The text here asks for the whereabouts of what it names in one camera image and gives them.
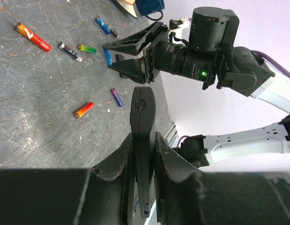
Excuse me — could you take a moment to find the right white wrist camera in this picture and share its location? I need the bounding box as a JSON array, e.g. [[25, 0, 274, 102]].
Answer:
[[168, 17, 192, 44]]

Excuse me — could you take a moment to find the purple blue battery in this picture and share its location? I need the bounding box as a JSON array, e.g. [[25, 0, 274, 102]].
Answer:
[[111, 88, 124, 107]]

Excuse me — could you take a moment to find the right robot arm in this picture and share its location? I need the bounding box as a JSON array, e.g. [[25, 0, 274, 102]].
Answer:
[[103, 7, 290, 167]]

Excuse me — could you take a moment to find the black battery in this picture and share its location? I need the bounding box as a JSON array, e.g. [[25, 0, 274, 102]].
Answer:
[[107, 24, 119, 38], [57, 42, 82, 62]]

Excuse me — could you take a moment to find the white square plate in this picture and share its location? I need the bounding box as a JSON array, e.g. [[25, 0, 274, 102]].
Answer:
[[114, 0, 138, 19]]

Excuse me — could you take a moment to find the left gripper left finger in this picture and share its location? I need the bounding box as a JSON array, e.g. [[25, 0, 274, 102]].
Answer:
[[0, 135, 135, 225]]

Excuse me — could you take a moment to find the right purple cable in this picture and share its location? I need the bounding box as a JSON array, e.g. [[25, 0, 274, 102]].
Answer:
[[253, 50, 290, 82]]

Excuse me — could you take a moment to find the black battery far right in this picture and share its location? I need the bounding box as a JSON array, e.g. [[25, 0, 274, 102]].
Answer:
[[107, 24, 119, 38]]

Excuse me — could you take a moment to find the black battery centre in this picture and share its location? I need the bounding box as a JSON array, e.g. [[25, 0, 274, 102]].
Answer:
[[57, 42, 82, 62]]

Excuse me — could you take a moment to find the red yellow battery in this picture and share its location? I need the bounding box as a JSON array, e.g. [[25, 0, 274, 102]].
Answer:
[[74, 102, 94, 119]]

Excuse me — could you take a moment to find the red orange battery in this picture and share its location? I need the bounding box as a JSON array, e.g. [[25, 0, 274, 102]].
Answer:
[[14, 22, 52, 52]]

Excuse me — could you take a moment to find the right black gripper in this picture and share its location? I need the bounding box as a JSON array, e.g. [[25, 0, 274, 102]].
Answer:
[[102, 22, 168, 84]]

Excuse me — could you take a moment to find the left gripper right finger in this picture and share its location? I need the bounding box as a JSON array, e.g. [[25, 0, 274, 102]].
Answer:
[[154, 132, 290, 225]]

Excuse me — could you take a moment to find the green battery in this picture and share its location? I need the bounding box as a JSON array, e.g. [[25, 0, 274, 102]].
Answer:
[[76, 44, 97, 54]]

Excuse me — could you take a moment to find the navy blue cup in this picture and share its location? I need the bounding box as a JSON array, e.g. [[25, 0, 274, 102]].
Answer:
[[135, 0, 165, 21]]

